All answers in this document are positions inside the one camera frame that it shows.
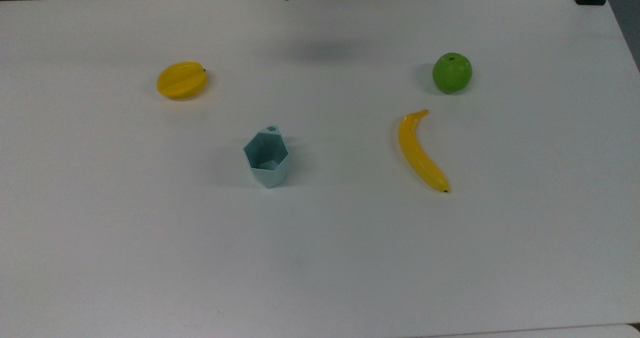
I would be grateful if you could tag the light blue faceted mug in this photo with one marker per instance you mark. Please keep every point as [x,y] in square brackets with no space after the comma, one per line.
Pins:
[270,174]

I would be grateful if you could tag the yellow starfruit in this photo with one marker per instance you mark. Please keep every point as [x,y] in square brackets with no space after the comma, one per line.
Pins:
[181,80]

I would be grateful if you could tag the green apple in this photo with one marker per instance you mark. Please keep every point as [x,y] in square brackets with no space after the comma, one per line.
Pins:
[452,73]

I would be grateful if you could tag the yellow banana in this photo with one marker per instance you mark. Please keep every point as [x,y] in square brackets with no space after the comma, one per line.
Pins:
[418,153]

